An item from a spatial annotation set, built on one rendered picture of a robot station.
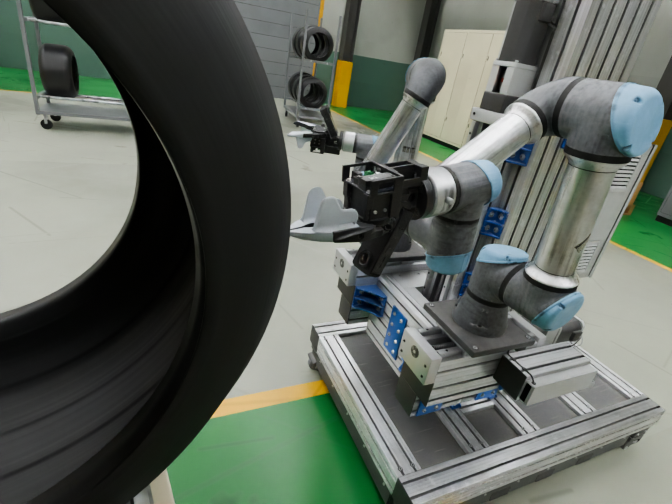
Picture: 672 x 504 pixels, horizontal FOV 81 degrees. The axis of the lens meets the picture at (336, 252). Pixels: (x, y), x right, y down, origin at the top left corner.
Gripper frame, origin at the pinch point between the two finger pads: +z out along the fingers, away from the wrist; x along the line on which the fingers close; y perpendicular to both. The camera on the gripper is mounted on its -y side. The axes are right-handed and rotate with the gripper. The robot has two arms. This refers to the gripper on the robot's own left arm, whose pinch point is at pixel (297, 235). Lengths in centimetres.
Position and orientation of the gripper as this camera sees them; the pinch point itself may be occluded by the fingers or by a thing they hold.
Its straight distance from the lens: 51.6
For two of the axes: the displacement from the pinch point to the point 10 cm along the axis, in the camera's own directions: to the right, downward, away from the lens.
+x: 5.2, 4.5, -7.3
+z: -8.6, 2.3, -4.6
